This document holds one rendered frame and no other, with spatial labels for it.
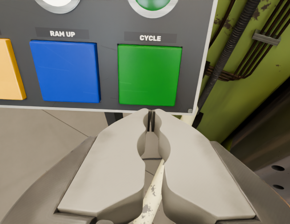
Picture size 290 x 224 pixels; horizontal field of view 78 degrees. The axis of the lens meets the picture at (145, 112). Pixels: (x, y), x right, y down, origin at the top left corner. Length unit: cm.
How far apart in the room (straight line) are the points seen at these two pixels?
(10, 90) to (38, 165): 111
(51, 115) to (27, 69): 125
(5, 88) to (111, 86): 13
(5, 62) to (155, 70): 18
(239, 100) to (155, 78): 46
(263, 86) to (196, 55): 39
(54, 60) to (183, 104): 17
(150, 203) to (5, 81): 42
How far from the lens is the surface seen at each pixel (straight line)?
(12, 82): 28
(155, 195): 54
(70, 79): 24
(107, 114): 54
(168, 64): 22
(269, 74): 57
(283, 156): 49
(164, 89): 23
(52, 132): 144
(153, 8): 22
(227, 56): 52
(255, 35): 49
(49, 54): 24
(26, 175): 139
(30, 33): 26
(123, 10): 22
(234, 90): 62
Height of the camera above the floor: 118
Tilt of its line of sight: 58 degrees down
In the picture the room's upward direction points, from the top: 4 degrees clockwise
